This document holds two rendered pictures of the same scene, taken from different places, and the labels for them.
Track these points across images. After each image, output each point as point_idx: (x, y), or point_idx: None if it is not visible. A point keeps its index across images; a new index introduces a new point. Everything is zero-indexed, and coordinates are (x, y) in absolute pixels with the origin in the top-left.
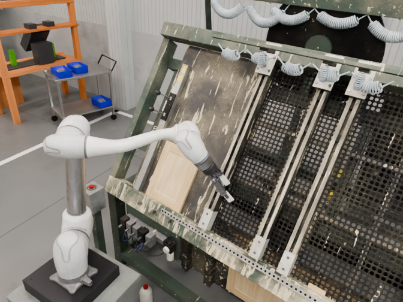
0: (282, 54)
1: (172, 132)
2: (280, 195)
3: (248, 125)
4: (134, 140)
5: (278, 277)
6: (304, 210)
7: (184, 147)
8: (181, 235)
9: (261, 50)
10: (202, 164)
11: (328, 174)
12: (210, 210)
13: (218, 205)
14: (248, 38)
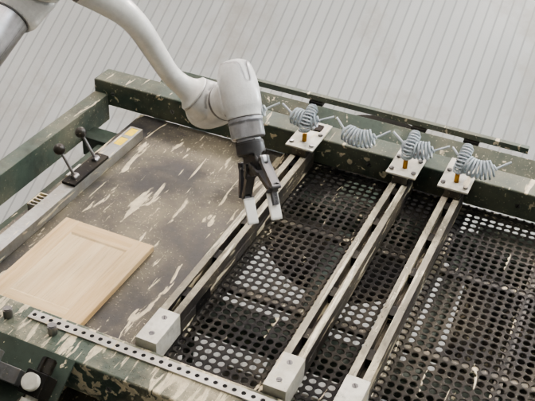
0: (333, 136)
1: (195, 80)
2: (334, 295)
3: (267, 206)
4: (155, 30)
5: None
6: (382, 317)
7: (239, 73)
8: (80, 360)
9: (312, 102)
10: (254, 122)
11: (422, 274)
12: (174, 312)
13: (187, 317)
14: (273, 111)
